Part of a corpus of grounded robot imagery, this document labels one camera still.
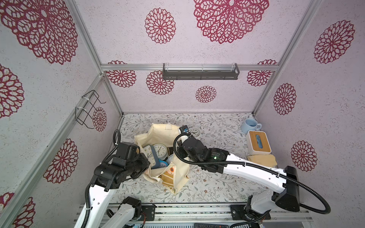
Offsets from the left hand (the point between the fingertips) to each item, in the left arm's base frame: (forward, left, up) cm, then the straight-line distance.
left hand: (151, 164), depth 68 cm
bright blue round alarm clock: (+6, -4, -13) cm, 15 cm away
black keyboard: (-23, -29, -19) cm, 42 cm away
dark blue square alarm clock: (+9, +3, -9) cm, 14 cm away
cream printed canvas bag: (-3, -5, -9) cm, 11 cm away
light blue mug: (+41, -67, -20) cm, 81 cm away
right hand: (+10, -12, +5) cm, 17 cm away
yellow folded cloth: (+13, -72, -23) cm, 76 cm away
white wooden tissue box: (+23, -66, -19) cm, 73 cm away
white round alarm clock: (+32, -25, -19) cm, 45 cm away
